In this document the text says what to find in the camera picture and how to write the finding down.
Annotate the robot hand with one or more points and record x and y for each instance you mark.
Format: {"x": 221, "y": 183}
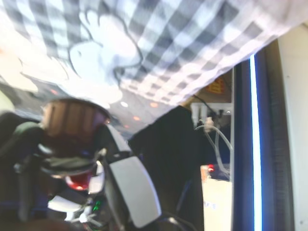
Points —
{"x": 130, "y": 183}

